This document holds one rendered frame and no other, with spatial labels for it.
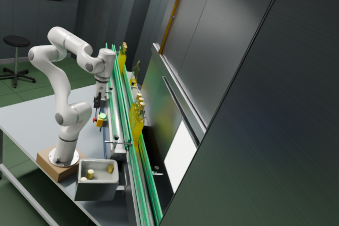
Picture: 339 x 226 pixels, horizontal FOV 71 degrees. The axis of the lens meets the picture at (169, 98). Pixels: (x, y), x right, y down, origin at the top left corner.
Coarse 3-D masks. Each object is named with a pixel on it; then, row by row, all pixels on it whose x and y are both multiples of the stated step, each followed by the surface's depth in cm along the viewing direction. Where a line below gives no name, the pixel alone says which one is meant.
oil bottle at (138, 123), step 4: (136, 120) 154; (140, 120) 153; (144, 120) 155; (136, 124) 154; (140, 124) 155; (132, 128) 160; (136, 128) 156; (140, 128) 157; (132, 132) 159; (136, 132) 158; (140, 132) 158; (136, 136) 159; (136, 140) 161
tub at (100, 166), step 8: (80, 160) 141; (88, 160) 144; (96, 160) 145; (104, 160) 147; (112, 160) 149; (80, 168) 136; (88, 168) 146; (96, 168) 148; (104, 168) 150; (80, 176) 132; (96, 176) 144; (104, 176) 146; (112, 176) 147
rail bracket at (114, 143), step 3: (117, 135) 145; (114, 138) 144; (117, 138) 144; (105, 141) 144; (108, 141) 145; (114, 141) 145; (117, 141) 146; (114, 144) 146; (126, 144) 149; (129, 144) 150; (111, 147) 149; (114, 147) 148; (111, 150) 148; (114, 150) 148
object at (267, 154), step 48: (288, 0) 28; (336, 0) 23; (288, 48) 27; (336, 48) 22; (240, 96) 34; (288, 96) 26; (336, 96) 22; (240, 144) 32; (288, 144) 26; (336, 144) 21; (192, 192) 42; (240, 192) 31; (288, 192) 25; (336, 192) 20
